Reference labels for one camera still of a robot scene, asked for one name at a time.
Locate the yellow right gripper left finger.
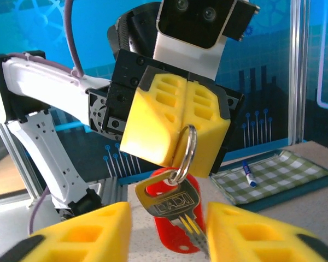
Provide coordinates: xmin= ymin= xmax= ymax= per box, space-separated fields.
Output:
xmin=0 ymin=201 xmax=133 ymax=262

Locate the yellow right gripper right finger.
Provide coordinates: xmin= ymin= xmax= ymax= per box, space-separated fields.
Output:
xmin=206 ymin=201 xmax=328 ymax=262

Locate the metal keyring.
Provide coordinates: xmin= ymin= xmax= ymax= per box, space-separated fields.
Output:
xmin=168 ymin=124 xmax=198 ymax=185

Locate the silver key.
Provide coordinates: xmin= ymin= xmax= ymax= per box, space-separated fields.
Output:
xmin=134 ymin=170 xmax=210 ymax=259

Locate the blue white marker pen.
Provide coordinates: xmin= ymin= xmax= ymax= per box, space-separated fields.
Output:
xmin=241 ymin=160 xmax=258 ymax=188

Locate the green checked cloth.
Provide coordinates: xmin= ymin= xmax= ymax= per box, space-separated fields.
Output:
xmin=212 ymin=149 xmax=328 ymax=206

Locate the teal tray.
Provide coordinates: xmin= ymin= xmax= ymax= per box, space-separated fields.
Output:
xmin=209 ymin=148 xmax=328 ymax=214

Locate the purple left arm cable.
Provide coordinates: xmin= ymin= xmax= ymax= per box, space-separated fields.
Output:
xmin=4 ymin=0 xmax=85 ymax=235

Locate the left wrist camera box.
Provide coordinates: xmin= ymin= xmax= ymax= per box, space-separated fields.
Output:
xmin=155 ymin=0 xmax=261 ymax=81

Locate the aluminium corner post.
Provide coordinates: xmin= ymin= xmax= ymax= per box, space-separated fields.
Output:
xmin=288 ymin=0 xmax=310 ymax=146

